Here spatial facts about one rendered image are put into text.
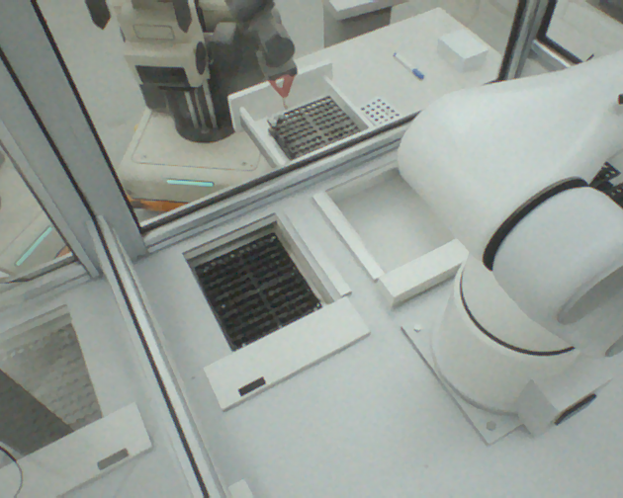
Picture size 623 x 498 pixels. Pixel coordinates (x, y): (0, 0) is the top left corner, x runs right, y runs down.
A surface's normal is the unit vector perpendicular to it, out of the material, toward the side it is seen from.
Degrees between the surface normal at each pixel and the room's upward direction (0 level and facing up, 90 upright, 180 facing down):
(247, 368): 0
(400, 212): 0
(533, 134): 10
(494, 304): 73
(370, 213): 0
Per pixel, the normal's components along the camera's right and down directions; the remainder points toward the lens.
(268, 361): -0.04, -0.59
